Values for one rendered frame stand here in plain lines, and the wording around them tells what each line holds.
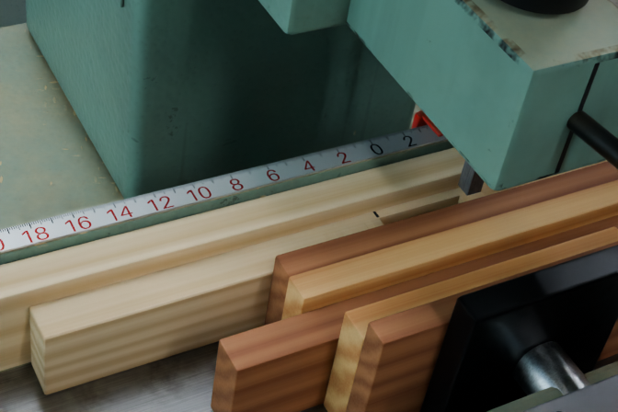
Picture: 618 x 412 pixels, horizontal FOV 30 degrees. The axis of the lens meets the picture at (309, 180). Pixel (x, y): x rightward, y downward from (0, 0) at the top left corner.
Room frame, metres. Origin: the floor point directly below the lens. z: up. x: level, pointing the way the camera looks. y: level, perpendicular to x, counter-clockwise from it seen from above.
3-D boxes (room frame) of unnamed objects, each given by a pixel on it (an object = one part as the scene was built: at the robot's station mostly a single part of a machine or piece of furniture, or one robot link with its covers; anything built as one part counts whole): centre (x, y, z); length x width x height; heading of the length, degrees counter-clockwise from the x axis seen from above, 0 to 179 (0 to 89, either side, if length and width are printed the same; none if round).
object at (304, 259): (0.43, -0.08, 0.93); 0.21 x 0.02 x 0.05; 125
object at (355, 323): (0.37, -0.09, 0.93); 0.15 x 0.02 x 0.07; 125
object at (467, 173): (0.45, -0.08, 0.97); 0.01 x 0.01 x 0.05; 35
